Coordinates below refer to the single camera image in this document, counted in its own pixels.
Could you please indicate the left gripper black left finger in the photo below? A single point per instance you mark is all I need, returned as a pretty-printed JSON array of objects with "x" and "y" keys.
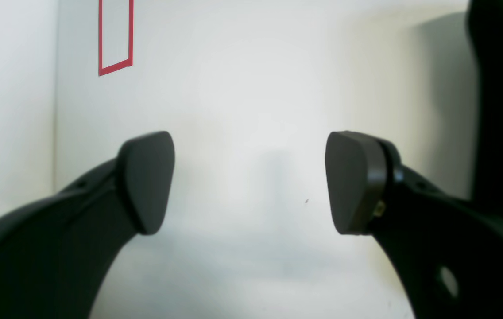
[{"x": 55, "y": 253}]

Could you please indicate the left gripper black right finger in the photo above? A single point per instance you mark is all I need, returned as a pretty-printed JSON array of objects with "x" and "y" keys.
[{"x": 447, "y": 255}]

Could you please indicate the red triangle sticker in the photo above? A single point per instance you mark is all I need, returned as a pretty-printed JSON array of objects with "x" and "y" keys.
[{"x": 115, "y": 35}]

